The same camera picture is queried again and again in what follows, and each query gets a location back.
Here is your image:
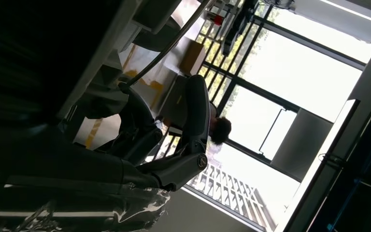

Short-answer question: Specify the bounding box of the person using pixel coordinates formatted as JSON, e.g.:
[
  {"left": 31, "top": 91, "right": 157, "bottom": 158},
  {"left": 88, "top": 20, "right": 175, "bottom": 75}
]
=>
[{"left": 159, "top": 104, "right": 232, "bottom": 146}]

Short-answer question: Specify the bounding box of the black window frame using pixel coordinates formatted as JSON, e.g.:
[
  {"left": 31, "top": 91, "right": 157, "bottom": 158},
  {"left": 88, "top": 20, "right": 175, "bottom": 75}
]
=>
[{"left": 185, "top": 0, "right": 367, "bottom": 232}]

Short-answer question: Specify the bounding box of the long ceiling light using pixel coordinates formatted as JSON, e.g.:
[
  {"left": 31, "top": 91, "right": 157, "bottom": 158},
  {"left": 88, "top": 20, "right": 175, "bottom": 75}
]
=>
[{"left": 318, "top": 0, "right": 371, "bottom": 28}]

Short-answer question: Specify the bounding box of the brown cardboard box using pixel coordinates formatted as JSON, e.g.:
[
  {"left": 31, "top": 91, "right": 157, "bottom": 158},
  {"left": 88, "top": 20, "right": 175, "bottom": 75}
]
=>
[{"left": 178, "top": 41, "right": 207, "bottom": 77}]

